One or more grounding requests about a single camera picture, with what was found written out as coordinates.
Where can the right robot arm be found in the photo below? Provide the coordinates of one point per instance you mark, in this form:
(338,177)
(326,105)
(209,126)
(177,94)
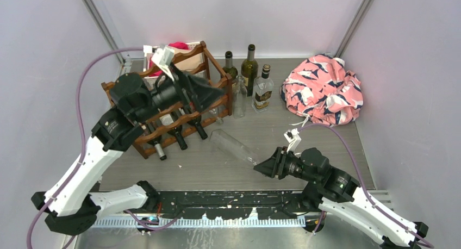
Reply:
(332,190)

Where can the beige folded cloth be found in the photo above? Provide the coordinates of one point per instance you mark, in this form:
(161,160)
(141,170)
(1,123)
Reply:
(191,63)

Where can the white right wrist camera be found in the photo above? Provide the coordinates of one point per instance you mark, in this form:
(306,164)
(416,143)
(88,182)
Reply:
(293,139)

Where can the small clear glass bottle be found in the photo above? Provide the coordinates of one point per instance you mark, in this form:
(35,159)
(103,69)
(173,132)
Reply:
(239,97)

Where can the dark bottle white label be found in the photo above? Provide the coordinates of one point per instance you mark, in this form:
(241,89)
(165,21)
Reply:
(196,123)

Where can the dark green bottle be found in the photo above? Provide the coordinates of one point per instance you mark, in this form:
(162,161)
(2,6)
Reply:
(229,67)
(249,69)

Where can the aluminium corner post left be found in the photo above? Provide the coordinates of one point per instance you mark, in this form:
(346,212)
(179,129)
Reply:
(102,19)

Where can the aluminium corner post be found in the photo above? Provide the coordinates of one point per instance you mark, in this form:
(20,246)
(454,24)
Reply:
(358,17)
(102,19)

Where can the dark bottle brown label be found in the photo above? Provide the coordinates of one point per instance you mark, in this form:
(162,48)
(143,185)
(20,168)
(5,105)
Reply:
(156,142)

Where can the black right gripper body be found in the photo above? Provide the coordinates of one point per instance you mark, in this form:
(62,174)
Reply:
(292,166)

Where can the red cloth in basket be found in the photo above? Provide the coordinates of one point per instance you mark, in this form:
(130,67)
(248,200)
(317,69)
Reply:
(179,47)

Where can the wooden wine rack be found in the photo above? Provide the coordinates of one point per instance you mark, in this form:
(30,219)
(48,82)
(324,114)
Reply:
(125,124)

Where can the clear bottle with dark cap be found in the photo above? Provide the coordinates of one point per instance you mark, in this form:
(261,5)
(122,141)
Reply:
(262,90)

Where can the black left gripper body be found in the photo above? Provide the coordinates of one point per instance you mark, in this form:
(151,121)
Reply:
(168,94)

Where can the dark green bottle far left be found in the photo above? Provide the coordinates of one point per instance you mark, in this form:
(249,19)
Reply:
(229,67)

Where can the aluminium corner post right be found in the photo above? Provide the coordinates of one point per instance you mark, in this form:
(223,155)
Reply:
(358,17)

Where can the dark green bottle far back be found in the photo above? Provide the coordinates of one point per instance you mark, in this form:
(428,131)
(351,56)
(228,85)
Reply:
(249,69)

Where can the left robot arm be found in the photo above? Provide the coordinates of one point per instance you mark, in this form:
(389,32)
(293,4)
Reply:
(70,205)

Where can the white plastic basket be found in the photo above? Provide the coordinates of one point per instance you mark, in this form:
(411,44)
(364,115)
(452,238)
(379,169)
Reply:
(151,80)

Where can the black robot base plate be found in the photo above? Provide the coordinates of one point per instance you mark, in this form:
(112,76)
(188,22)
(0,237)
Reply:
(230,205)

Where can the pink shark print cloth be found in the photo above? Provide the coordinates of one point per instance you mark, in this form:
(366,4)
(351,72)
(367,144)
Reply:
(321,90)

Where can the aluminium frame rail front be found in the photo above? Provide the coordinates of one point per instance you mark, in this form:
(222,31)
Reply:
(115,217)

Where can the dark bottle cream label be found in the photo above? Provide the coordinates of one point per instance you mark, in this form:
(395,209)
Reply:
(169,119)

